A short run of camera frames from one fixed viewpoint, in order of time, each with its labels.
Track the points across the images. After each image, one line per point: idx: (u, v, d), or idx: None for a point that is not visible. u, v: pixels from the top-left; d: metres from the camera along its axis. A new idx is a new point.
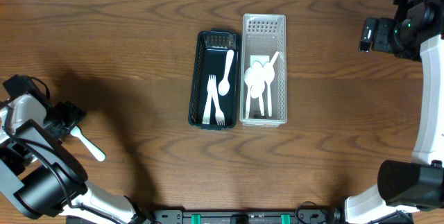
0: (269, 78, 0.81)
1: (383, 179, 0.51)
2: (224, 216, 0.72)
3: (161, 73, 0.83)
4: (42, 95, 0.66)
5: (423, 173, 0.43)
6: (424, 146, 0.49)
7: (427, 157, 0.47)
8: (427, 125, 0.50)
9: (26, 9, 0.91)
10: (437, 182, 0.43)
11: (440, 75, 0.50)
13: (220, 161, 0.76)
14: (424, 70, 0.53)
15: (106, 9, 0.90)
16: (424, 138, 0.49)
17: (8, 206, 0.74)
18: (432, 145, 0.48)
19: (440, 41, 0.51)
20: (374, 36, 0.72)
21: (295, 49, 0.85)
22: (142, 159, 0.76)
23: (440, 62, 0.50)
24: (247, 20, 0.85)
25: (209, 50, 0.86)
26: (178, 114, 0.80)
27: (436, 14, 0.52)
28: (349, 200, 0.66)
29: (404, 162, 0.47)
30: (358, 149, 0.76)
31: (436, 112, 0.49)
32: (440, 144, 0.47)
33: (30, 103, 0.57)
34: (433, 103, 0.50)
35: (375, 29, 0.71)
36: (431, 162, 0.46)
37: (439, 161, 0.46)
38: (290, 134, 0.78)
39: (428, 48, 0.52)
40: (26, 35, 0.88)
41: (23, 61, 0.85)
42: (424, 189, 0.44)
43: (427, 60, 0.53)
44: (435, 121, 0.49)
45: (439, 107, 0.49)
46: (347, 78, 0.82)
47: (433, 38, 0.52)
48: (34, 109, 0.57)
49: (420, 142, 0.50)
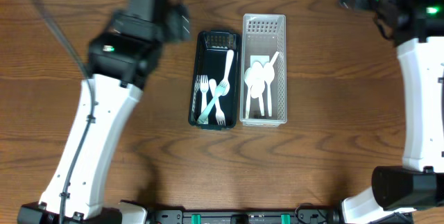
0: (269, 78, 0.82)
1: (378, 185, 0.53)
2: (224, 216, 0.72)
3: (162, 73, 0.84)
4: (130, 52, 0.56)
5: (416, 181, 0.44)
6: (414, 152, 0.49)
7: (417, 163, 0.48)
8: (414, 130, 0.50)
9: (26, 10, 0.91)
10: (431, 188, 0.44)
11: (421, 81, 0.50)
13: (220, 161, 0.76)
14: (405, 74, 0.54)
15: (107, 9, 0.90)
16: (413, 143, 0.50)
17: (8, 206, 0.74)
18: (421, 151, 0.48)
19: (416, 46, 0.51)
20: None
21: (295, 48, 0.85)
22: (143, 159, 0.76)
23: (420, 68, 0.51)
24: (247, 20, 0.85)
25: (209, 51, 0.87)
26: (179, 114, 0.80)
27: (412, 19, 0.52)
28: (347, 202, 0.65)
29: (397, 172, 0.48)
30: (358, 149, 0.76)
31: (421, 118, 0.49)
32: (430, 150, 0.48)
33: (106, 102, 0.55)
34: (417, 109, 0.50)
35: None
36: (422, 168, 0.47)
37: (431, 167, 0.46)
38: (290, 134, 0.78)
39: (406, 51, 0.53)
40: (26, 35, 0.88)
41: (23, 61, 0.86)
42: (420, 196, 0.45)
43: (406, 64, 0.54)
44: (420, 126, 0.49)
45: (423, 112, 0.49)
46: (347, 78, 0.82)
47: (410, 41, 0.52)
48: (104, 152, 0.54)
49: (410, 148, 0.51)
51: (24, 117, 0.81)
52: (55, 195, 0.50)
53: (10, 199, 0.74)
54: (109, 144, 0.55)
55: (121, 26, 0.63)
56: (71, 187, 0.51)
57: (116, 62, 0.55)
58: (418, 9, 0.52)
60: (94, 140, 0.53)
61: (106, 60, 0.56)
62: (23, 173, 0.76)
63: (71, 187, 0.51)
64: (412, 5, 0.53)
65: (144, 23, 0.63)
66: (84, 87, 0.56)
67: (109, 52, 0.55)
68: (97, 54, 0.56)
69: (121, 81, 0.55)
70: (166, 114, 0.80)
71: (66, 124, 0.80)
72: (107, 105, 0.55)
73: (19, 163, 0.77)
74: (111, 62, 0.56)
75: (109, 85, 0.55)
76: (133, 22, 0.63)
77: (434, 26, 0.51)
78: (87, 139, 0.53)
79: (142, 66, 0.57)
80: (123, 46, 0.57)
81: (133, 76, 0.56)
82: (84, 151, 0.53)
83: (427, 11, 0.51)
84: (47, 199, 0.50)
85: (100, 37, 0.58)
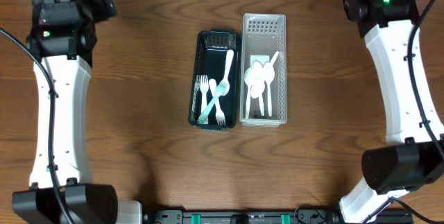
0: (269, 78, 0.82)
1: (368, 170, 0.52)
2: (224, 216, 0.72)
3: (161, 73, 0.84)
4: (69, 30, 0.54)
5: (400, 154, 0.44)
6: (394, 127, 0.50)
7: (399, 135, 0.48)
8: (392, 107, 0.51)
9: (26, 10, 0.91)
10: (414, 159, 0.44)
11: (389, 61, 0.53)
13: (220, 161, 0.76)
14: (376, 59, 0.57)
15: None
16: (393, 120, 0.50)
17: (7, 205, 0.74)
18: (401, 123, 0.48)
19: (381, 30, 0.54)
20: None
21: (295, 48, 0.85)
22: (143, 159, 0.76)
23: (386, 50, 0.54)
24: (248, 19, 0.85)
25: (209, 50, 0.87)
26: (179, 114, 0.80)
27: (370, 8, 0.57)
28: (344, 201, 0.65)
29: (379, 152, 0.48)
30: (359, 149, 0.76)
31: (395, 94, 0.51)
32: (408, 121, 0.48)
33: (63, 75, 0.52)
34: (390, 89, 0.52)
35: None
36: (404, 139, 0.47)
37: (411, 138, 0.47)
38: (290, 134, 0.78)
39: (372, 39, 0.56)
40: (25, 35, 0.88)
41: (23, 60, 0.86)
42: (406, 169, 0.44)
43: (374, 51, 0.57)
44: (396, 102, 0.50)
45: (397, 89, 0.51)
46: (348, 78, 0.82)
47: (374, 29, 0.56)
48: (78, 118, 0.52)
49: (390, 125, 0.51)
51: (24, 116, 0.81)
52: (42, 173, 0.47)
53: (9, 199, 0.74)
54: (80, 110, 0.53)
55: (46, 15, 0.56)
56: (56, 159, 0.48)
57: (57, 42, 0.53)
58: None
60: (64, 110, 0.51)
61: (48, 45, 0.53)
62: (22, 173, 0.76)
63: (57, 157, 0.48)
64: None
65: (71, 5, 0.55)
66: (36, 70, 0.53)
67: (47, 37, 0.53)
68: (37, 41, 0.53)
69: (68, 55, 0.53)
70: (166, 114, 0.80)
71: None
72: (63, 77, 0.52)
73: (19, 163, 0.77)
74: (54, 45, 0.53)
75: (61, 59, 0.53)
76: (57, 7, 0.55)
77: (391, 14, 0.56)
78: (57, 111, 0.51)
79: (84, 41, 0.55)
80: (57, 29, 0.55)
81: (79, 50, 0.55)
82: (57, 122, 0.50)
83: None
84: (35, 179, 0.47)
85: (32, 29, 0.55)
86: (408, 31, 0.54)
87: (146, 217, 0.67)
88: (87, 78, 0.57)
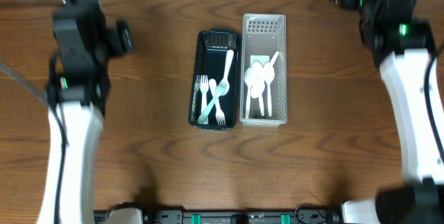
0: (269, 78, 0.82)
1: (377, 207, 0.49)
2: (224, 216, 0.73)
3: (161, 73, 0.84)
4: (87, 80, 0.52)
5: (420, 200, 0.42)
6: (411, 164, 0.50)
7: (417, 173, 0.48)
8: (406, 139, 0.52)
9: (26, 10, 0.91)
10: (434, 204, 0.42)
11: (406, 92, 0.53)
13: (220, 161, 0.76)
14: (390, 91, 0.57)
15: (106, 9, 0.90)
16: (408, 153, 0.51)
17: (7, 206, 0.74)
18: (417, 157, 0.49)
19: (395, 62, 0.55)
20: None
21: (295, 48, 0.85)
22: (143, 160, 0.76)
23: (404, 90, 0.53)
24: (247, 20, 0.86)
25: (209, 50, 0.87)
26: (179, 114, 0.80)
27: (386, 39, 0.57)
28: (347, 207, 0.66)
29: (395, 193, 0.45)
30: (359, 149, 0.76)
31: (412, 127, 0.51)
32: (425, 152, 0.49)
33: (75, 125, 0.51)
34: (406, 121, 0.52)
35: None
36: (422, 177, 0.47)
37: (430, 176, 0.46)
38: (290, 134, 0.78)
39: (388, 69, 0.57)
40: (26, 35, 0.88)
41: (23, 61, 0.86)
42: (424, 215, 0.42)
43: (390, 84, 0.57)
44: (412, 136, 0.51)
45: (413, 123, 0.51)
46: (347, 78, 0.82)
47: (389, 59, 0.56)
48: (89, 170, 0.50)
49: (406, 158, 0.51)
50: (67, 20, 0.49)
51: (24, 116, 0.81)
52: None
53: (9, 199, 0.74)
54: (89, 161, 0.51)
55: (62, 62, 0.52)
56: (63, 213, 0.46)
57: (73, 94, 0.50)
58: (391, 30, 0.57)
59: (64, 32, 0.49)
60: (75, 161, 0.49)
61: (64, 96, 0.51)
62: (22, 173, 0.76)
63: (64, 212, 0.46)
64: (386, 28, 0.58)
65: (87, 56, 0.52)
66: (50, 119, 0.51)
67: (64, 88, 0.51)
68: (53, 91, 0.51)
69: (84, 107, 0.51)
70: (166, 114, 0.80)
71: None
72: (76, 127, 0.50)
73: (18, 163, 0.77)
74: (70, 96, 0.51)
75: (75, 110, 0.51)
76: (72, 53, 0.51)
77: (409, 45, 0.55)
78: (67, 163, 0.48)
79: (98, 91, 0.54)
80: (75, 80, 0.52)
81: (93, 102, 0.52)
82: (66, 174, 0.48)
83: (399, 30, 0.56)
84: None
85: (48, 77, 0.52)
86: (424, 65, 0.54)
87: (146, 218, 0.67)
88: (100, 127, 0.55)
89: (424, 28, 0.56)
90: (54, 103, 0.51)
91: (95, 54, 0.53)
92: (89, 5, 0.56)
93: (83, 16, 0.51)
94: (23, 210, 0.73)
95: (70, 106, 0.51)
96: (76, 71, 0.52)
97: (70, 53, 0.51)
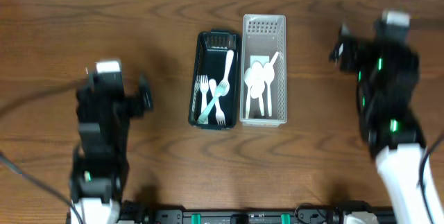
0: (269, 78, 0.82)
1: None
2: (224, 216, 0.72)
3: (162, 74, 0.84)
4: (108, 171, 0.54)
5: None
6: None
7: None
8: None
9: (27, 10, 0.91)
10: None
11: (402, 188, 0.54)
13: (220, 161, 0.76)
14: (386, 182, 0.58)
15: (107, 10, 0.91)
16: None
17: (7, 206, 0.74)
18: None
19: (388, 155, 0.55)
20: (345, 53, 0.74)
21: (295, 49, 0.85)
22: (143, 160, 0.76)
23: (401, 186, 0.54)
24: (247, 21, 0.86)
25: (209, 51, 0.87)
26: (179, 114, 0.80)
27: (378, 136, 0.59)
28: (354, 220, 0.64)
29: None
30: (358, 149, 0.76)
31: (408, 218, 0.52)
32: None
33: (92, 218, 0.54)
34: (405, 217, 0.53)
35: (347, 47, 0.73)
36: None
37: None
38: (290, 134, 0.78)
39: (381, 160, 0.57)
40: (26, 35, 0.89)
41: (24, 61, 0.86)
42: None
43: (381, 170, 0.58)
44: None
45: (411, 213, 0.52)
46: (347, 78, 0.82)
47: (383, 152, 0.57)
48: None
49: None
50: (90, 123, 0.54)
51: (25, 116, 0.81)
52: None
53: (9, 198, 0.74)
54: None
55: (84, 148, 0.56)
56: None
57: (95, 186, 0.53)
58: (383, 126, 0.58)
59: (88, 132, 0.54)
60: None
61: (86, 187, 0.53)
62: (22, 173, 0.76)
63: None
64: (381, 123, 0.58)
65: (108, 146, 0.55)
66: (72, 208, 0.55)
67: (87, 180, 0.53)
68: (77, 182, 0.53)
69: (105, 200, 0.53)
70: (166, 115, 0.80)
71: (67, 124, 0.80)
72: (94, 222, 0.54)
73: (19, 163, 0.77)
74: (92, 188, 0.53)
75: (95, 206, 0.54)
76: (91, 140, 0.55)
77: (402, 140, 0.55)
78: None
79: (118, 183, 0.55)
80: (97, 170, 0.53)
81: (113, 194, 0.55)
82: None
83: (390, 125, 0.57)
84: None
85: (72, 165, 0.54)
86: (417, 159, 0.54)
87: (148, 219, 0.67)
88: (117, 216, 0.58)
89: (413, 125, 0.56)
90: (77, 195, 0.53)
91: (114, 143, 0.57)
92: (108, 97, 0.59)
93: (107, 116, 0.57)
94: (23, 210, 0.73)
95: (91, 199, 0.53)
96: (98, 158, 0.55)
97: (92, 145, 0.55)
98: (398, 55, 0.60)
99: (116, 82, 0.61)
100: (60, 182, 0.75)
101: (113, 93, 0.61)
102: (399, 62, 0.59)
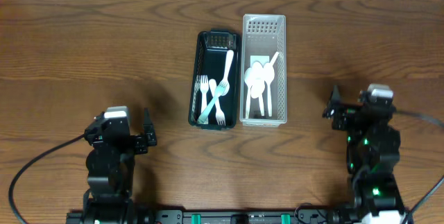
0: (269, 78, 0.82)
1: None
2: (224, 216, 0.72)
3: (162, 74, 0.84)
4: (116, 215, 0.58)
5: None
6: None
7: None
8: None
9: (26, 10, 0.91)
10: None
11: None
13: (220, 161, 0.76)
14: None
15: (107, 10, 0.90)
16: None
17: (7, 205, 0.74)
18: None
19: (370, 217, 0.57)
20: (336, 114, 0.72)
21: (295, 48, 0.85)
22: (143, 161, 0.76)
23: None
24: (247, 20, 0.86)
25: (209, 51, 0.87)
26: (179, 114, 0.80)
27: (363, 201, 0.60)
28: None
29: None
30: None
31: None
32: None
33: None
34: None
35: (338, 111, 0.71)
36: None
37: None
38: (290, 134, 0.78)
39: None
40: (26, 35, 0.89)
41: (23, 61, 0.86)
42: None
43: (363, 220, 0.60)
44: None
45: None
46: (347, 78, 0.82)
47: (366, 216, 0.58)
48: None
49: None
50: (98, 176, 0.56)
51: (24, 116, 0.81)
52: None
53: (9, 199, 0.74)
54: None
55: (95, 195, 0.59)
56: None
57: None
58: (365, 191, 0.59)
59: (95, 184, 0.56)
60: None
61: None
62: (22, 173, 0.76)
63: None
64: (365, 188, 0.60)
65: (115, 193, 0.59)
66: None
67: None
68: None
69: None
70: (166, 115, 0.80)
71: (66, 124, 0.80)
72: None
73: (19, 163, 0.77)
74: None
75: None
76: (99, 188, 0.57)
77: (383, 204, 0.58)
78: None
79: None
80: (107, 213, 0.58)
81: None
82: None
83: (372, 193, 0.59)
84: None
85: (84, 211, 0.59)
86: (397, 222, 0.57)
87: (148, 220, 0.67)
88: None
89: (394, 190, 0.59)
90: None
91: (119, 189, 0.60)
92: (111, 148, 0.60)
93: (113, 166, 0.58)
94: (22, 210, 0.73)
95: None
96: (106, 202, 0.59)
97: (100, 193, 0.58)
98: (383, 133, 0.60)
99: (120, 127, 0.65)
100: (60, 182, 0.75)
101: (116, 140, 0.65)
102: (383, 143, 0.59)
